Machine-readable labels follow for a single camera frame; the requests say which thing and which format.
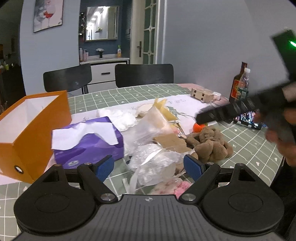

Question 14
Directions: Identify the brown knitted plush toy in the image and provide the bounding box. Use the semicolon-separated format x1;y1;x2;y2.
185;126;234;164

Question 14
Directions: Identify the pink white crochet toy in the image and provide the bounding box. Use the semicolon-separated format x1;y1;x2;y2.
149;178;192;198

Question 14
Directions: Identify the orange red crochet strawberry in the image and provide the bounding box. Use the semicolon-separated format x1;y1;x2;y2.
193;123;208;133

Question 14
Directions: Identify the clear plastic bag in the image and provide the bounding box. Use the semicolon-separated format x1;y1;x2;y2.
122;106;184;194

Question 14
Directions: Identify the white drawstring pouch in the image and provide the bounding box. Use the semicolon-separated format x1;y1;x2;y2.
135;104;153;118

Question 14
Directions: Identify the yellow cloth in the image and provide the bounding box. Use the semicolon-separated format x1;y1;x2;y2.
153;98;177;121

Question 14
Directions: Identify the person's right hand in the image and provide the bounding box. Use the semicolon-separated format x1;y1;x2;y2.
254;108;296;167

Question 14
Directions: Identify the smartphone on stand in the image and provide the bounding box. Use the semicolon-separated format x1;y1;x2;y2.
233;111;266;130

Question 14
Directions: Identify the purple tissue box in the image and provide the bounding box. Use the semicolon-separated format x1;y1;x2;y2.
52;116;124;169

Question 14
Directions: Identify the clear plastic water bottle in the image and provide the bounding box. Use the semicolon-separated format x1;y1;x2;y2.
236;68;251;100

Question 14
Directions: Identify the dark sauce bottle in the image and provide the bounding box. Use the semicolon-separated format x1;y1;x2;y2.
229;62;247;103

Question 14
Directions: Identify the green checkered tablecloth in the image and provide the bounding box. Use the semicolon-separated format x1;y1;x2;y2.
1;84;282;240

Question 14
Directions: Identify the orange cardboard storage box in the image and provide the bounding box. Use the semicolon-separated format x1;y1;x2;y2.
1;91;72;183

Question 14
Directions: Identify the black chair right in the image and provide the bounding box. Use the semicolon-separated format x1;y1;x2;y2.
115;64;174;88

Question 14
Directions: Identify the black chair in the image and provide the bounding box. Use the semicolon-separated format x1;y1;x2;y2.
43;64;92;94
115;64;174;88

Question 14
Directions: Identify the black chair left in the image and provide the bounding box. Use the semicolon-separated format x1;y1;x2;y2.
43;64;92;94

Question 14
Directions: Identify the white drawer cabinet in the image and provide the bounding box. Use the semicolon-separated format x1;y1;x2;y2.
80;57;130;93

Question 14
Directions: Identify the green soap bottle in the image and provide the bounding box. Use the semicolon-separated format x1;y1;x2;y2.
117;45;121;58

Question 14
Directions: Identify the green glass panel door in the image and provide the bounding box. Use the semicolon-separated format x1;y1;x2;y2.
130;0;163;64

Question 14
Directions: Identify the wall mirror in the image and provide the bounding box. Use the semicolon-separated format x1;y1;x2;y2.
85;6;119;42

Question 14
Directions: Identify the wine glass wall picture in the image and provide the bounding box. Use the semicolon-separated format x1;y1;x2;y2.
33;0;64;33

